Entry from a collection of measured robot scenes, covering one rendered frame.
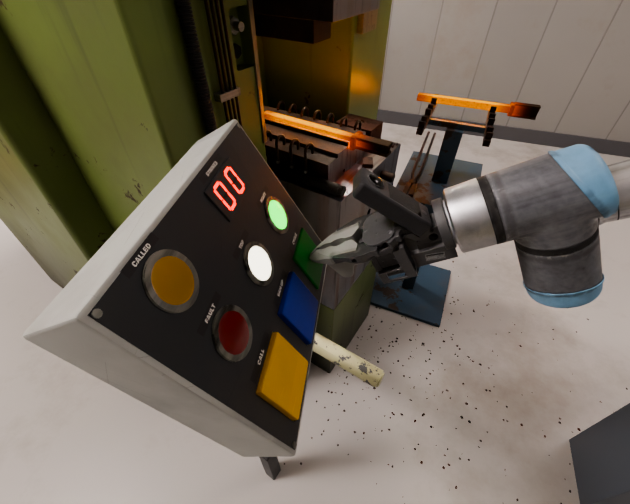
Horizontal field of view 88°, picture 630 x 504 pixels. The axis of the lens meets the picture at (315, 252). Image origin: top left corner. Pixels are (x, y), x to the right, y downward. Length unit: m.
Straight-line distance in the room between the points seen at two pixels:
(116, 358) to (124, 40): 0.45
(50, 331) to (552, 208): 0.48
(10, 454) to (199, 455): 0.70
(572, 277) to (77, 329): 0.52
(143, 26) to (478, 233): 0.54
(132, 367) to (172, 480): 1.20
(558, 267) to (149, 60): 0.64
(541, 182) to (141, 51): 0.56
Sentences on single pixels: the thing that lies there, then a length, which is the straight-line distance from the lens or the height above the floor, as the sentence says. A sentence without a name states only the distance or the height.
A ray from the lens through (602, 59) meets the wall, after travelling 3.68.
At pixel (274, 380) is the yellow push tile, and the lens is 0.39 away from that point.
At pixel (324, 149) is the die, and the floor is 0.99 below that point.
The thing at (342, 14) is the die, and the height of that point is 1.28.
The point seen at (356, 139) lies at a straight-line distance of 0.90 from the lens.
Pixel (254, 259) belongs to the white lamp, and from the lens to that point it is 0.40.
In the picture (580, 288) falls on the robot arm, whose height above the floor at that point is 1.06.
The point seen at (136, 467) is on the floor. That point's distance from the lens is 1.56.
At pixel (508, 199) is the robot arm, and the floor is 1.17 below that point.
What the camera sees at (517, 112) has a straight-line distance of 1.47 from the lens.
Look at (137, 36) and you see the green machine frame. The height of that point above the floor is 1.28.
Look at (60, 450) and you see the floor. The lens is 1.72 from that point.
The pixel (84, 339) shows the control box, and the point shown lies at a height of 1.17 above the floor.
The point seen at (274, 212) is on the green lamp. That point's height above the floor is 1.10.
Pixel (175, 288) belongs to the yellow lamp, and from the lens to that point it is 0.31.
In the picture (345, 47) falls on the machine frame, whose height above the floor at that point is 1.15.
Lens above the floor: 1.38
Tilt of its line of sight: 44 degrees down
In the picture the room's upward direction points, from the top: straight up
